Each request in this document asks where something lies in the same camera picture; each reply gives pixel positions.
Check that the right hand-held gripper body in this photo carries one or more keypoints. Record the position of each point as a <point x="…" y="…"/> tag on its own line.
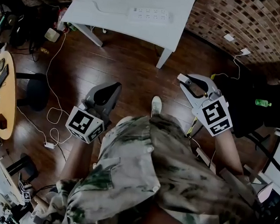
<point x="215" y="115"/>

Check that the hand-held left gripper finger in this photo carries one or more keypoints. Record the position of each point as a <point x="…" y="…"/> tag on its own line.
<point x="93" y="93"/>
<point x="116" y="95"/>

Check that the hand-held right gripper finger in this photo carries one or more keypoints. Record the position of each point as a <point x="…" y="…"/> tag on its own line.
<point x="207" y="83"/>
<point x="188" y="93"/>

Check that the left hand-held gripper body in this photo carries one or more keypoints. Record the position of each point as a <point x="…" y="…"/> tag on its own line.
<point x="83" y="125"/>

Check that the white power strip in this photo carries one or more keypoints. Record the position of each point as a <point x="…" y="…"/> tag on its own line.
<point x="150" y="15"/>

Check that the person's right forearm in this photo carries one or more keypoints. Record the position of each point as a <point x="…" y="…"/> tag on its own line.
<point x="228" y="152"/>

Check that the person's left forearm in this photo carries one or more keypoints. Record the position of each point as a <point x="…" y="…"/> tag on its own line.
<point x="78" y="157"/>

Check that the white power adapter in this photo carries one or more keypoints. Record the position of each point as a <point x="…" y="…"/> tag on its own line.
<point x="48" y="145"/>

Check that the black office chair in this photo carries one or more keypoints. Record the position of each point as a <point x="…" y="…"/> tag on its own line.
<point x="246" y="112"/>

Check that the person's white shoe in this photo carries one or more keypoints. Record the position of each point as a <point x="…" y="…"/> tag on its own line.
<point x="156" y="105"/>

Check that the light wooden bar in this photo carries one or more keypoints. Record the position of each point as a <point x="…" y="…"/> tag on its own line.
<point x="229" y="174"/>
<point x="206" y="160"/>

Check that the green plastic bottle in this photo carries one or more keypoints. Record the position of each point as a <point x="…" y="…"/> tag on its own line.
<point x="262" y="102"/>

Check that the small yellow object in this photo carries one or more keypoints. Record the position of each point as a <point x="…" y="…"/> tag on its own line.
<point x="44" y="51"/>

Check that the white table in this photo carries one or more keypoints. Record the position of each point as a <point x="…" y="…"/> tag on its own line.
<point x="136" y="29"/>

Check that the black table base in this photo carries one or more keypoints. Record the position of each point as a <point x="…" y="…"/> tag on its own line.
<point x="27" y="168"/>

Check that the beige square device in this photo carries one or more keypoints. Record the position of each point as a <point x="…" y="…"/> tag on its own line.
<point x="52" y="34"/>

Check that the round wooden table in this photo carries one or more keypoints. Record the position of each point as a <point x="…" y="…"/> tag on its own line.
<point x="9" y="103"/>

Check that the clear plastic bag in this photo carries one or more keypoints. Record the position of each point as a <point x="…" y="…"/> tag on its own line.
<point x="63" y="18"/>

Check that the small brown box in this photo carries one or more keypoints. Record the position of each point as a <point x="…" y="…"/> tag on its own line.
<point x="0" y="121"/>

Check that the small black white tag block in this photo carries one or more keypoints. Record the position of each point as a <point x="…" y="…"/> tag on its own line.
<point x="26" y="196"/>

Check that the black keyboard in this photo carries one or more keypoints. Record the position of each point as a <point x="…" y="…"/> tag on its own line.
<point x="1" y="79"/>

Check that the black backpack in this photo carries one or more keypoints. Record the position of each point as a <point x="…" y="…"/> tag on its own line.
<point x="29" y="20"/>

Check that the small beige dish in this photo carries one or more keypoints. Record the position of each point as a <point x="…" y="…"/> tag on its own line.
<point x="0" y="64"/>

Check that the white wall charger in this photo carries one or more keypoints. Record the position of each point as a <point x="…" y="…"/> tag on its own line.
<point x="245" y="51"/>

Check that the white wall outlet plate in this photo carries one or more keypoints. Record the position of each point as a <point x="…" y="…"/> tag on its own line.
<point x="228" y="37"/>

